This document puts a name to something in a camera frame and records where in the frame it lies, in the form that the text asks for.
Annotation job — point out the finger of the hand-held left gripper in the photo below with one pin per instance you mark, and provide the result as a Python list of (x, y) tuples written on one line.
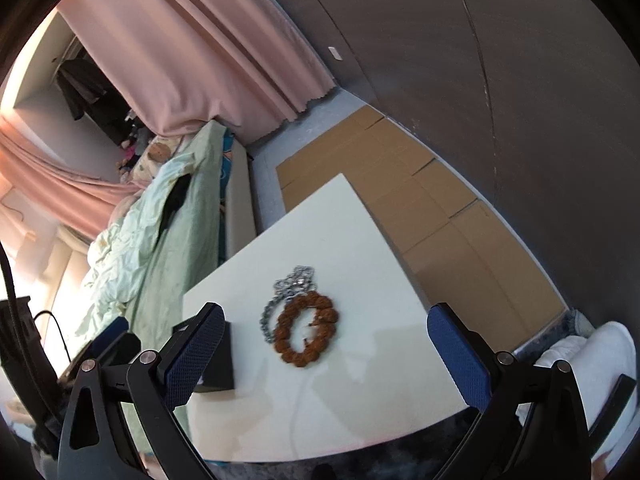
[(125, 350), (112, 332)]

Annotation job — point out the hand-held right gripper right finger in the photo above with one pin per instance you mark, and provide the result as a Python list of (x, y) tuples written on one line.
[(460, 360)]

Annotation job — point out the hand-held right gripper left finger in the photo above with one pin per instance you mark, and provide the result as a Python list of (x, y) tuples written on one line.
[(192, 360)]

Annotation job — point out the black square box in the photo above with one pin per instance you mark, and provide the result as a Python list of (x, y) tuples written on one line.
[(220, 360)]

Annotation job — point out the person's left hand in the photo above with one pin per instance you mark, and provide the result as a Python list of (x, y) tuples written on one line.
[(12, 410)]

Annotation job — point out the beige headboard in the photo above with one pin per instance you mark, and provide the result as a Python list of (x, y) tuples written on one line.
[(55, 270)]

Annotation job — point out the light green quilt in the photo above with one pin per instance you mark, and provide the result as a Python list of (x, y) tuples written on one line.
[(130, 245)]

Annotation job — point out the white cloth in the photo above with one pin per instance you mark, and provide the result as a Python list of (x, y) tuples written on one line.
[(590, 370)]

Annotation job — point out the bed with green sheet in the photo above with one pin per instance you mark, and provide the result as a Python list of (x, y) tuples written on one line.
[(195, 220)]

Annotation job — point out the black cloth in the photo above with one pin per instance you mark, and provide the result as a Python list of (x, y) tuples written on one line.
[(175, 200)]

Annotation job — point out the white low table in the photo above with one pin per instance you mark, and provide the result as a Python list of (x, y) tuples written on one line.
[(350, 260)]

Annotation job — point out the cardboard floor sheets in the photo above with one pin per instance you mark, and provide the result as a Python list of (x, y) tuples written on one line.
[(425, 210)]

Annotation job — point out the draped pink curtain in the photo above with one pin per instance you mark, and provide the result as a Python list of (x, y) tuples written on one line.
[(50, 185)]

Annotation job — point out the pile of stuffed toys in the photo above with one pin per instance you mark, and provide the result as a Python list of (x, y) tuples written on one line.
[(131, 152)]

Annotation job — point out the bear print pillow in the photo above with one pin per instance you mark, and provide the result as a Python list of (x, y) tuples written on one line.
[(157, 152)]

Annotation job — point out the teal printed blanket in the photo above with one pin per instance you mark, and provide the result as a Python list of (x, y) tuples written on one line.
[(226, 165)]

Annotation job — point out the dark hanging clothes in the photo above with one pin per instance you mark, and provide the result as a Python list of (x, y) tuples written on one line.
[(90, 90)]

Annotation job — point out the wide pink curtain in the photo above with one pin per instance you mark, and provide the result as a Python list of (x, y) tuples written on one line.
[(200, 40)]

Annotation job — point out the white wall switch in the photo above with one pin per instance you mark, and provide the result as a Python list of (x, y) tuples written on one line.
[(335, 53)]

